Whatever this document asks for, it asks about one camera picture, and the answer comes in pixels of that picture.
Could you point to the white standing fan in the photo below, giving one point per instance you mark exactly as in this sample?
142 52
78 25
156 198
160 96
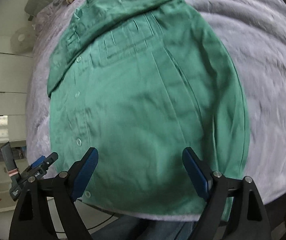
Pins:
23 40

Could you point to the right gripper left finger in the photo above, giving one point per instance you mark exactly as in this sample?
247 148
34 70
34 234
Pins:
32 217

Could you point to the green work jacket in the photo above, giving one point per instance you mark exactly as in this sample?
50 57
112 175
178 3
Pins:
140 80

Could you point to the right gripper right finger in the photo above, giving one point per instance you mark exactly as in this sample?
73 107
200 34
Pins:
248 217

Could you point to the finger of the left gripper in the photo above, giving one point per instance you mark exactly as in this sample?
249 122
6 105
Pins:
38 162
48 161

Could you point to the white wardrobe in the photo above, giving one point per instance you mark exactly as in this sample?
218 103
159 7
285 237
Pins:
15 71

